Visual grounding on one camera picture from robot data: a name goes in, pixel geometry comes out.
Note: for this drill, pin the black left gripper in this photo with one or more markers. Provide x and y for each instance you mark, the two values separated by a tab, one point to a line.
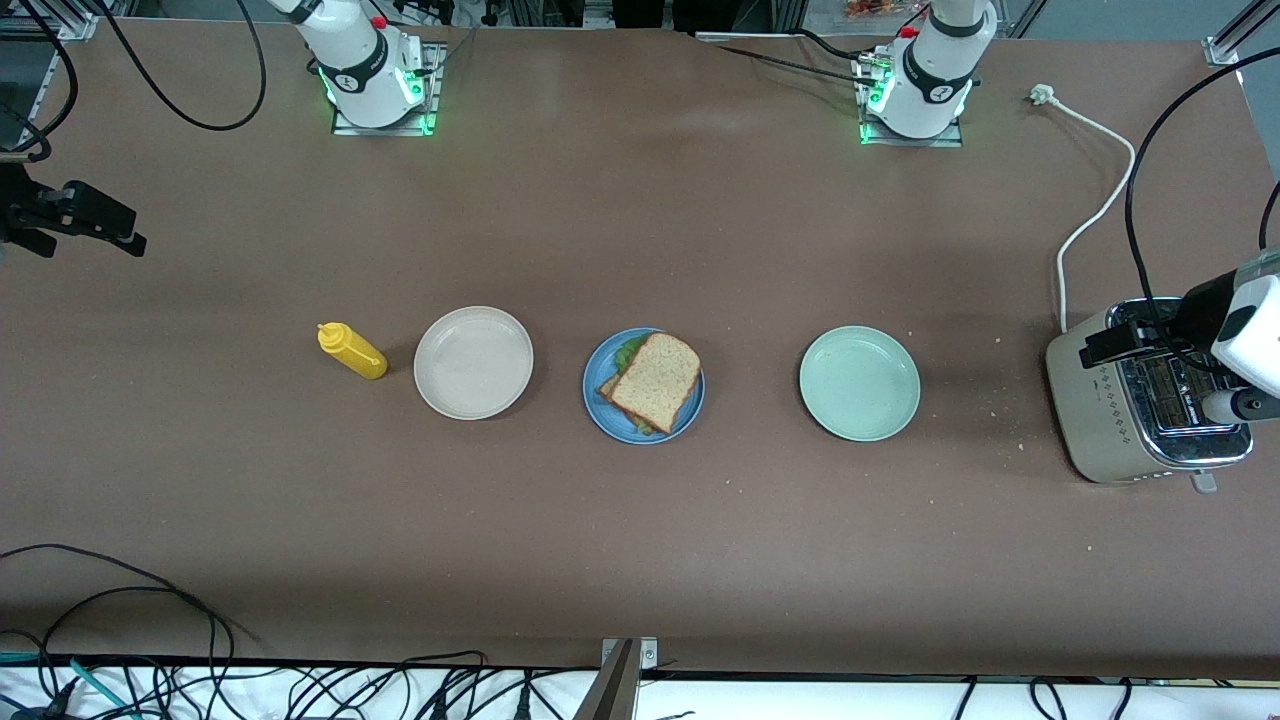
1197	302

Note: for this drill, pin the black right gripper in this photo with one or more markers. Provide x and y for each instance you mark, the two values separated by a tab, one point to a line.
20	212

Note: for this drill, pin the yellow mustard squeeze bottle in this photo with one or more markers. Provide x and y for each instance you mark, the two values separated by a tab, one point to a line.
352	350

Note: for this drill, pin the brown bread slice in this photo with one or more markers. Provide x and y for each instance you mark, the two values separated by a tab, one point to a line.
655	380
607	385

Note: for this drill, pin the green lettuce leaf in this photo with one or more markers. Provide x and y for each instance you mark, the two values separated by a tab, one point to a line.
628	355

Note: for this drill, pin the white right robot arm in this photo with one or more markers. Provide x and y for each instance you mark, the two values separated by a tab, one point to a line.
355	60

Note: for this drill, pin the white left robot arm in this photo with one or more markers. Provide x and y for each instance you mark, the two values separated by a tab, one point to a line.
935	70

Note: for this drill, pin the mint green round plate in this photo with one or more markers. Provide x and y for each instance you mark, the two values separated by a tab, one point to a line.
860	383

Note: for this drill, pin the beige round plate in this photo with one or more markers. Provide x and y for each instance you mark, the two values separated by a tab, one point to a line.
473	362

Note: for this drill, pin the blue round plate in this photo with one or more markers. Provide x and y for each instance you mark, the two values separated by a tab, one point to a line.
600	410

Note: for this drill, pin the beige chrome toaster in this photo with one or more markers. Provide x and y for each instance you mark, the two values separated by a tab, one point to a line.
1090	400

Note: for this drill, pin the colourful snack packet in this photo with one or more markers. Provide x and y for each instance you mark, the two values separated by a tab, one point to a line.
870	8

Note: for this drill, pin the aluminium frame profile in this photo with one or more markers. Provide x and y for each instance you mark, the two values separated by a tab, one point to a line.
75	25
1222	50

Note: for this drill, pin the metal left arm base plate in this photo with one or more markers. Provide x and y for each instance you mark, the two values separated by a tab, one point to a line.
915	142

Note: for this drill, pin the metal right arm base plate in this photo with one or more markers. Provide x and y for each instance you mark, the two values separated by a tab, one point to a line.
432	95

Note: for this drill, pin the aluminium table edge bracket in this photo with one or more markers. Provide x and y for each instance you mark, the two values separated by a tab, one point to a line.
620	690

